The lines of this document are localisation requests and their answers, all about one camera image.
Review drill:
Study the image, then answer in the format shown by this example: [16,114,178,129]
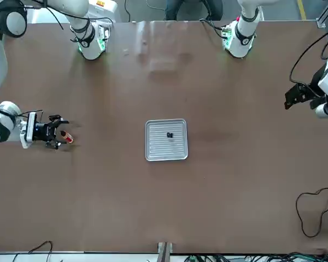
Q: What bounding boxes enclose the ribbed silver metal tray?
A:
[144,118,189,162]

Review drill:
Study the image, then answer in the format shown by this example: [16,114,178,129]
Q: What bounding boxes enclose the black base cable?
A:
[102,0,132,41]
[199,17,227,38]

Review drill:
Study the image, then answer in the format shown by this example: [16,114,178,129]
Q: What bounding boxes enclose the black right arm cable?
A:
[0,0,113,121]

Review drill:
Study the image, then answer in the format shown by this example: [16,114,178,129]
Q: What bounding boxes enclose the black right base cable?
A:
[102,0,132,41]

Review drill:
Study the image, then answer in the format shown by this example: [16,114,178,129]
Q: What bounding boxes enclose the thin black cable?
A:
[28,240,53,254]

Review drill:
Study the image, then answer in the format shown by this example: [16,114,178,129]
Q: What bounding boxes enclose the black left base cable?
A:
[199,17,227,38]

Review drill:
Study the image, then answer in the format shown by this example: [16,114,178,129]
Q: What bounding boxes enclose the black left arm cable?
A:
[289,27,328,85]

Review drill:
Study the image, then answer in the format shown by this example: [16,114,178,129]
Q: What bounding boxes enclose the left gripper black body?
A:
[307,65,328,106]

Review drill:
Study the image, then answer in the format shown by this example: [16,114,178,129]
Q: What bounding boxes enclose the tangled cable bundle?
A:
[184,247,328,262]

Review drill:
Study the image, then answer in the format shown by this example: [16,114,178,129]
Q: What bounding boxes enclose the aluminium frame post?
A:
[156,241,174,262]

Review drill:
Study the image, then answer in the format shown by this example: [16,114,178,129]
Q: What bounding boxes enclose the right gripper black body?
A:
[34,121,58,142]

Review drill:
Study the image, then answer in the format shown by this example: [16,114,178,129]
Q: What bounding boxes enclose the person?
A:
[165,0,224,21]

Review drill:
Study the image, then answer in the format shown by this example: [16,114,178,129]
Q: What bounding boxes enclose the white box with warning label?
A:
[89,0,118,13]

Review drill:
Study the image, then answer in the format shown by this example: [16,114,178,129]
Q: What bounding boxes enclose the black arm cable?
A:
[289,27,328,85]
[0,0,113,121]

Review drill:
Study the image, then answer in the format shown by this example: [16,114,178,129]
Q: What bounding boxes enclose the aluminium frame rail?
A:
[315,0,328,28]

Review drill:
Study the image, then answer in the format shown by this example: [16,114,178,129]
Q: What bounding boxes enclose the black lamp cable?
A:
[295,182,328,238]

